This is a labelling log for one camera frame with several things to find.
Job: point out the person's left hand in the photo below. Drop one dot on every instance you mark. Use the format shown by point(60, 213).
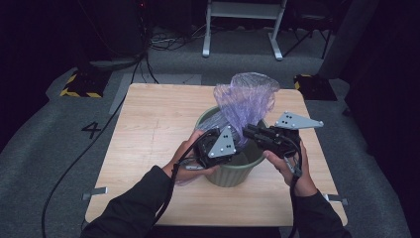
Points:
point(183, 162)

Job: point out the green ribbed bin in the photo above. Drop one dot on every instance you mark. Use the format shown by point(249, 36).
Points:
point(231, 175)

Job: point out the black yellow striped base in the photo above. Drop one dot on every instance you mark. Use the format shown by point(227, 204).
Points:
point(315, 87)
point(85, 84)

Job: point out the person's right hand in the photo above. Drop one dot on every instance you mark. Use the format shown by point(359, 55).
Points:
point(298, 178)

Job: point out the black tripod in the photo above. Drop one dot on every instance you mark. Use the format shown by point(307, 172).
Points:
point(305, 36)

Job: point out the purple plastic bag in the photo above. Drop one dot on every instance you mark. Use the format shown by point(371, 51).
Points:
point(246, 99)

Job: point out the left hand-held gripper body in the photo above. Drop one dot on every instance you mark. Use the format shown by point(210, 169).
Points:
point(222, 145)

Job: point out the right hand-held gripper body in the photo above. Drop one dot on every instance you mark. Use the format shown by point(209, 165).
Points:
point(280, 142)

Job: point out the grey column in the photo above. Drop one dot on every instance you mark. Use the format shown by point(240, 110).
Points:
point(346, 39)

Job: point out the grey metal table bracket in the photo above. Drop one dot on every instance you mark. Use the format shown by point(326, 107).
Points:
point(95, 191)
point(338, 199)

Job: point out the black cabinet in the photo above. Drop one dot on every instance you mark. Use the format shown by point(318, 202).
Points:
point(112, 29)

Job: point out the white metal stand frame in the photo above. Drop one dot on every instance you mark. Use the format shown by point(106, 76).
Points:
point(244, 10)

